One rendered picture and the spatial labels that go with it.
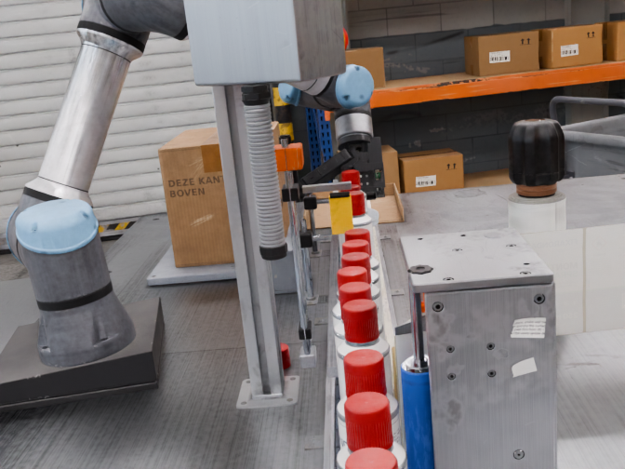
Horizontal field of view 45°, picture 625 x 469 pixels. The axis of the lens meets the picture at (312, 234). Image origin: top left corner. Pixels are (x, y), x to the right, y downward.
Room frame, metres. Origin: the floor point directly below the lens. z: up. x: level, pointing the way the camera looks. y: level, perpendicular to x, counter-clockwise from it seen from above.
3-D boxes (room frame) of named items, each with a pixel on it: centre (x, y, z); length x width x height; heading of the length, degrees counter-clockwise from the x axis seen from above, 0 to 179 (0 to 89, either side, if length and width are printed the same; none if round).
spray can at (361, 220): (1.16, -0.07, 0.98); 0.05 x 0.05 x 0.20
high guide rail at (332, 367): (1.34, -0.04, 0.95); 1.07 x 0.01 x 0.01; 177
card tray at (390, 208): (2.04, -0.12, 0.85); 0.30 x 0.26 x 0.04; 177
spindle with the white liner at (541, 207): (1.11, -0.34, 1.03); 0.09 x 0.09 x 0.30
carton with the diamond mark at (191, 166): (1.76, 0.18, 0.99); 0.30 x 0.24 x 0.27; 176
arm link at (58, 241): (1.14, 0.39, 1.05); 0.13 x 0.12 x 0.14; 29
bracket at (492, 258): (0.62, -0.13, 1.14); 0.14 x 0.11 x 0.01; 177
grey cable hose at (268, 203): (0.89, 0.05, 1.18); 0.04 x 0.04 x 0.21
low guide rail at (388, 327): (1.33, -0.11, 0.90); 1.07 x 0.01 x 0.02; 177
